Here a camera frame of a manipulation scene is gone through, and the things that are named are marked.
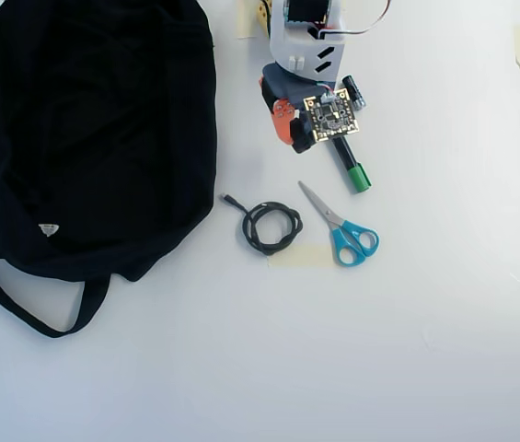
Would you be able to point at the black marker with green cap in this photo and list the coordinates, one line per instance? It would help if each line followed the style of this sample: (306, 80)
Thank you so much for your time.
(349, 161)

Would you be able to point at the black fabric bag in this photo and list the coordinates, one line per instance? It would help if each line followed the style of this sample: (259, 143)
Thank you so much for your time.
(94, 138)

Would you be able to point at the square camera circuit board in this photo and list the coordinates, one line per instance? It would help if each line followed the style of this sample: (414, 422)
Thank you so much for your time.
(331, 115)

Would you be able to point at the small black cylinder battery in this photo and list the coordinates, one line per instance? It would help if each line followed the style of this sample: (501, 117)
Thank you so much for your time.
(354, 89)

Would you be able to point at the yellow perforated robot part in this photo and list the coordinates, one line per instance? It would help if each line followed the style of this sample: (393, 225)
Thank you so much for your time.
(264, 18)

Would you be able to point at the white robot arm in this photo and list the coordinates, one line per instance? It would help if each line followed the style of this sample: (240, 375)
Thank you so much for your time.
(296, 46)

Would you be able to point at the blue-grey gripper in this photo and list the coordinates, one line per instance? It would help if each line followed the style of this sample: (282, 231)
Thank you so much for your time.
(283, 116)

